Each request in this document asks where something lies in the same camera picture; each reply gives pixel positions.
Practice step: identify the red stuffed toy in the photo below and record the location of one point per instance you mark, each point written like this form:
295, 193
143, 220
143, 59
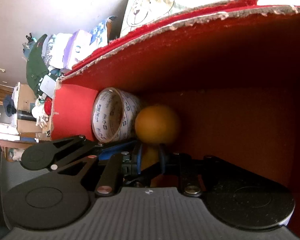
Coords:
48, 105

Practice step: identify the white rounded square card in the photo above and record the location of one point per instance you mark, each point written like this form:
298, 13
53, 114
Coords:
47, 86

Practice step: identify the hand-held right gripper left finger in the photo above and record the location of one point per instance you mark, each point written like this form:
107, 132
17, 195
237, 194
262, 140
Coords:
138, 160

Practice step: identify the dark blue cloth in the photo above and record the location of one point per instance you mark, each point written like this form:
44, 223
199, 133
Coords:
9, 106

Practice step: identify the clear packing tape roll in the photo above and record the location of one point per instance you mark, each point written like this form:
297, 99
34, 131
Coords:
130, 110

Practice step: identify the crumpled white paper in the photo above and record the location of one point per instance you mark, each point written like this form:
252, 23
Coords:
57, 50

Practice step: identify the purple tissue pack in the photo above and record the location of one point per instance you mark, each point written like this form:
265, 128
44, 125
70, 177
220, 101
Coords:
77, 47

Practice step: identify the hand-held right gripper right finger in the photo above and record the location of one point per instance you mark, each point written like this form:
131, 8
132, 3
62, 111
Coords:
162, 158

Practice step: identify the light green printed bedsheet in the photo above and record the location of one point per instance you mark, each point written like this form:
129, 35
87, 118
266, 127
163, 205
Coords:
150, 5

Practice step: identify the brown cardboard carton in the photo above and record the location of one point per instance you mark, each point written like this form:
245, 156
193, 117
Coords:
27, 127

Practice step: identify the blue checkered cloth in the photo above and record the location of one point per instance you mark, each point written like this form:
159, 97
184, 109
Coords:
99, 32

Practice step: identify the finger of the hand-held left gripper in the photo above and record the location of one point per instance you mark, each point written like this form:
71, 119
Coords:
114, 150

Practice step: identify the red cardboard box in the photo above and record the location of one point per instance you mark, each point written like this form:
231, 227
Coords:
215, 80

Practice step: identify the yellow-brown gourd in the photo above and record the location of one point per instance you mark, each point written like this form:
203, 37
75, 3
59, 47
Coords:
157, 125

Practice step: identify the teal plastic tool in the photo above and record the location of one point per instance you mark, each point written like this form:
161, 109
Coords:
31, 43

